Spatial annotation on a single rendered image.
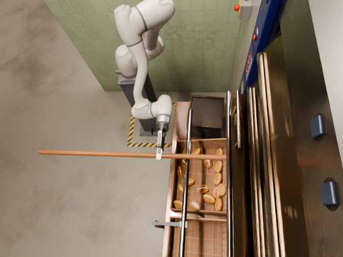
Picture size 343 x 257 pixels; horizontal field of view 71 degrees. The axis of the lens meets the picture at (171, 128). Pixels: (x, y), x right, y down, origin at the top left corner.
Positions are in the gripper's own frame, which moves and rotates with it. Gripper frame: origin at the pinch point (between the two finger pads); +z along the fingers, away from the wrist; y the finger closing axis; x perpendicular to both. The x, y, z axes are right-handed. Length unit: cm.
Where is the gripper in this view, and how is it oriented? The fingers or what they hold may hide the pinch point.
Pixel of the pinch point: (159, 155)
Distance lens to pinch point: 146.9
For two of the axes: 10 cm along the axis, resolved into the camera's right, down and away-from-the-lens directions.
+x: -9.9, -0.3, 1.4
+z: -0.8, 9.1, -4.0
